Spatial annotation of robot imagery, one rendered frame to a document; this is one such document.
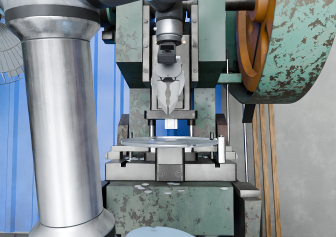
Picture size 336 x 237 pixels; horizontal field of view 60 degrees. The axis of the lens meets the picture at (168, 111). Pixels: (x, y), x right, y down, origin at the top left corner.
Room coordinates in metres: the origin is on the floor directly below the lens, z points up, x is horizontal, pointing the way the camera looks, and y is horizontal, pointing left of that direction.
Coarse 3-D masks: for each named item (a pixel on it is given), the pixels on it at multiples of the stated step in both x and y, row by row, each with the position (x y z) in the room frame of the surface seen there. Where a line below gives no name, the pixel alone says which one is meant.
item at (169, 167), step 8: (160, 152) 0.97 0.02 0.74; (168, 152) 0.97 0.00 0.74; (176, 152) 0.97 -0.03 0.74; (184, 152) 0.97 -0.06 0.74; (160, 160) 0.97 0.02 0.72; (168, 160) 0.97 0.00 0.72; (176, 160) 0.97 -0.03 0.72; (184, 160) 0.97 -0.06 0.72; (160, 168) 0.97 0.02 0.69; (168, 168) 0.97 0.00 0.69; (176, 168) 0.97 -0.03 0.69; (184, 168) 0.97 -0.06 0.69; (160, 176) 0.97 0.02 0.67; (168, 176) 0.97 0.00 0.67; (176, 176) 0.97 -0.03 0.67; (184, 176) 0.97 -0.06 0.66
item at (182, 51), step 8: (152, 40) 1.07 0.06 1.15; (184, 40) 1.06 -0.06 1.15; (152, 48) 1.07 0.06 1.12; (176, 48) 1.06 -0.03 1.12; (184, 48) 1.06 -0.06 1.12; (152, 56) 1.07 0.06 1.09; (176, 56) 1.06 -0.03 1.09; (184, 56) 1.06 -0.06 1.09; (152, 64) 1.07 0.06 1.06; (184, 64) 1.06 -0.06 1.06; (184, 72) 1.06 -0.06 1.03; (152, 88) 1.07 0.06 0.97; (168, 88) 1.03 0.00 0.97; (184, 88) 1.06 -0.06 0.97; (152, 96) 1.07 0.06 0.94; (168, 96) 1.03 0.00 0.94; (184, 96) 1.06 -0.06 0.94; (152, 104) 1.07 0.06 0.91; (168, 104) 1.03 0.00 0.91; (176, 104) 1.03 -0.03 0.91; (184, 104) 1.06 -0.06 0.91
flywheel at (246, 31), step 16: (256, 0) 1.09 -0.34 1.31; (272, 0) 1.01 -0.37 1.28; (240, 16) 1.43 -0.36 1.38; (256, 16) 1.11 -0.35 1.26; (272, 16) 1.02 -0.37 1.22; (240, 32) 1.43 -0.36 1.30; (256, 32) 1.23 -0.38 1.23; (240, 48) 1.41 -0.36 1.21; (240, 64) 1.39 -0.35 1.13; (256, 64) 1.23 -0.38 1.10; (256, 80) 1.11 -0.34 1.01
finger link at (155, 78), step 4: (152, 72) 0.78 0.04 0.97; (152, 76) 0.78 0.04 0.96; (156, 76) 0.78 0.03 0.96; (152, 80) 0.78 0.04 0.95; (156, 80) 0.78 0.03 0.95; (160, 80) 0.78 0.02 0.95; (152, 84) 0.78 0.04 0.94; (156, 84) 0.78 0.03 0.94; (156, 88) 0.78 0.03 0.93; (156, 92) 0.78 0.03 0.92
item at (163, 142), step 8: (160, 136) 1.01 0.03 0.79; (168, 136) 1.02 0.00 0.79; (176, 136) 1.02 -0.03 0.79; (184, 136) 1.01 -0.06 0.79; (128, 144) 0.78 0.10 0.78; (136, 144) 0.76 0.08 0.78; (144, 144) 0.75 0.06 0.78; (152, 144) 0.74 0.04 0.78; (160, 144) 0.79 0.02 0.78; (168, 144) 0.79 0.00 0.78; (176, 144) 0.79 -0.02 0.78; (184, 144) 0.74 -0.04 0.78; (192, 144) 0.79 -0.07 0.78; (200, 144) 0.75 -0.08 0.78; (208, 144) 0.77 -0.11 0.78
